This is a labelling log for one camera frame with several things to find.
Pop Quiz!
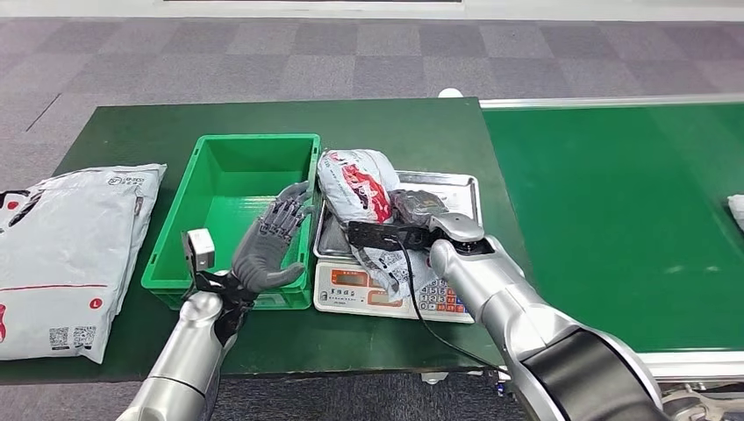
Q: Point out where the large grey courier bag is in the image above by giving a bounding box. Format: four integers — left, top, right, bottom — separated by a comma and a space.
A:
0, 163, 168, 366

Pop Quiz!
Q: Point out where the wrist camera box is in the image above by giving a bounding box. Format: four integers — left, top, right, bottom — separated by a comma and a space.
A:
182, 228, 216, 275
347, 220, 434, 252

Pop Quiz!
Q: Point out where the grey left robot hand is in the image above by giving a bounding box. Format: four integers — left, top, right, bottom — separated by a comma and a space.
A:
230, 181, 312, 295

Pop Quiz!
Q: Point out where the grey parcel thin red line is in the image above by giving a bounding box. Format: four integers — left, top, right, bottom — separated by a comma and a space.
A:
726, 194, 744, 233

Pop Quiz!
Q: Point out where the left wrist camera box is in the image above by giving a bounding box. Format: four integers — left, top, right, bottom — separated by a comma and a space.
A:
182, 228, 216, 275

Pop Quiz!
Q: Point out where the green plastic crate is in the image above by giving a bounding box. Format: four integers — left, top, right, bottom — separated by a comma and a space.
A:
140, 133, 322, 310

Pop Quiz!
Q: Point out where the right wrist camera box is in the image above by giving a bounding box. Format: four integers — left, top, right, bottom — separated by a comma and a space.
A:
347, 220, 434, 252

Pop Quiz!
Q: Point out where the grey metal machine bracket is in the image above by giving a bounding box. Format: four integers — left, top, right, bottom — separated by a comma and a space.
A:
662, 386, 744, 421

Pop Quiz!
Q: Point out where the grey parcel bold red print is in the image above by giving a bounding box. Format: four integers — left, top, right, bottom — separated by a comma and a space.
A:
316, 149, 437, 303

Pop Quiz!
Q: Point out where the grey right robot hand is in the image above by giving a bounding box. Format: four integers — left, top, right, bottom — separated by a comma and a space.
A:
390, 189, 448, 229

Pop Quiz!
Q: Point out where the black right camera cable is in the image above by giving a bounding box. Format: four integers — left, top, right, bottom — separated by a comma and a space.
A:
395, 235, 512, 376

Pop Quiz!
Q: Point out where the white electronic scale steel tray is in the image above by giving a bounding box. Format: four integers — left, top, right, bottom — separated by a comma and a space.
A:
312, 171, 483, 325

